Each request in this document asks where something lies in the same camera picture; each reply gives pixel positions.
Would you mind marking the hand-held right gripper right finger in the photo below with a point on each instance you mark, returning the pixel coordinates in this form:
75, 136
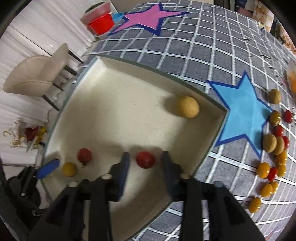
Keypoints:
167, 176

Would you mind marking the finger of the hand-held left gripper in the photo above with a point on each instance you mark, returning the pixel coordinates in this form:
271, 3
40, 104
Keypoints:
47, 168

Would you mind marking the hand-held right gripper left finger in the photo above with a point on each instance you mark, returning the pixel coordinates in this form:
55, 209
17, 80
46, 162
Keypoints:
123, 176

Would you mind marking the yellow cherry tomato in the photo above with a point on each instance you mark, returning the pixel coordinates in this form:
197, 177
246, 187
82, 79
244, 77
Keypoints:
69, 169

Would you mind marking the red cherry tomato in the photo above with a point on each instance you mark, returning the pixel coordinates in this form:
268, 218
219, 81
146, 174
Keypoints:
84, 156
272, 174
278, 131
288, 115
145, 160
286, 141

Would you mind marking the beige tray with green rim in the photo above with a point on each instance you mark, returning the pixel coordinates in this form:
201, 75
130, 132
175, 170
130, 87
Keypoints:
120, 111

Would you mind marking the red yellow flower ornament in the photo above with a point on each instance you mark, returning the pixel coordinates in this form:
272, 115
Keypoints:
31, 134

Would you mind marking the round tan potato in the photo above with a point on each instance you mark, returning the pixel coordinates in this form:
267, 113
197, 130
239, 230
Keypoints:
188, 107

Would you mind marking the beige chair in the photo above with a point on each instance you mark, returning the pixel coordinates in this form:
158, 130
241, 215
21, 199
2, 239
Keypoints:
30, 74

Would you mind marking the group of yellow tomatoes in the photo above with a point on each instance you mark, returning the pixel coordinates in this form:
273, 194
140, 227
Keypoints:
263, 170

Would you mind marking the blue felt star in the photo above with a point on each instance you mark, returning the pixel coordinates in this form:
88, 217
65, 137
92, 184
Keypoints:
242, 109

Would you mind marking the brown kiwi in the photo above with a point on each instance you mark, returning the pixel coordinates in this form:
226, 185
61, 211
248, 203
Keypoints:
269, 143
275, 96
280, 145

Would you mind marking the grey grid tablecloth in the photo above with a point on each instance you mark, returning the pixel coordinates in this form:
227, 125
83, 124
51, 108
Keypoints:
185, 46

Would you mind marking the red plastic bowl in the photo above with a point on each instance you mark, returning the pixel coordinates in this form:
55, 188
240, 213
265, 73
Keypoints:
100, 24

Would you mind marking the clear bag of oranges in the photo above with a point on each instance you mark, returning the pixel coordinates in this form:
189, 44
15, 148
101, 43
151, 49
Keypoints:
291, 78

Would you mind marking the pink felt star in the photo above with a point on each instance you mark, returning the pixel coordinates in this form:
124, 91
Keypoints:
148, 18

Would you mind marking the blue plastic scoop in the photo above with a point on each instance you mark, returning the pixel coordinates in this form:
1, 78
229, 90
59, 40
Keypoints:
118, 17

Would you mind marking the clear container with red lid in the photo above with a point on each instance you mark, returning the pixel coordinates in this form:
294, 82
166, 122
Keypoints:
97, 9

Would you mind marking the printed cardboard box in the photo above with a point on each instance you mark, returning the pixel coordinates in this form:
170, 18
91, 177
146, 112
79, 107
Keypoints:
263, 15

